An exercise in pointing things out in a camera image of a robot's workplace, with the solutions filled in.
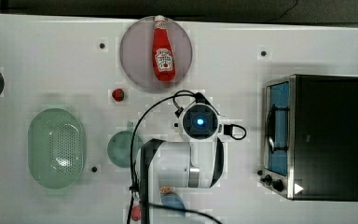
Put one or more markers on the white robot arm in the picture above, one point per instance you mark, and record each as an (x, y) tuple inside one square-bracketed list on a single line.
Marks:
[(196, 161)]

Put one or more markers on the black toaster oven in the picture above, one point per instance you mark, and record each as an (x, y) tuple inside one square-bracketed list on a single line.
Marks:
[(310, 138)]

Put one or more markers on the red plush ketchup bottle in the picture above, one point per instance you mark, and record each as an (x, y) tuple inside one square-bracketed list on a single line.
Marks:
[(162, 55)]

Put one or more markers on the red strawberry toy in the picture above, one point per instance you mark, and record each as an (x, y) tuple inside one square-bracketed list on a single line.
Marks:
[(118, 95)]

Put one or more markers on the grey round plate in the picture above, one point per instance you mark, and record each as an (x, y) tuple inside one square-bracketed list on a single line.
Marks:
[(135, 54)]

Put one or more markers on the orange slice toy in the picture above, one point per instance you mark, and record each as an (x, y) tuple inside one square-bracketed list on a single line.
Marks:
[(165, 190)]

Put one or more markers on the blue bowl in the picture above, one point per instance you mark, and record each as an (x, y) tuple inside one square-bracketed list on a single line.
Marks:
[(174, 201)]

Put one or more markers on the strawberry toy near bowl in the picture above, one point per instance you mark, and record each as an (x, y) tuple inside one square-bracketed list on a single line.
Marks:
[(136, 213)]

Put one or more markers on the green oval colander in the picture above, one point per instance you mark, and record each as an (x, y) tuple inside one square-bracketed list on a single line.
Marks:
[(56, 148)]

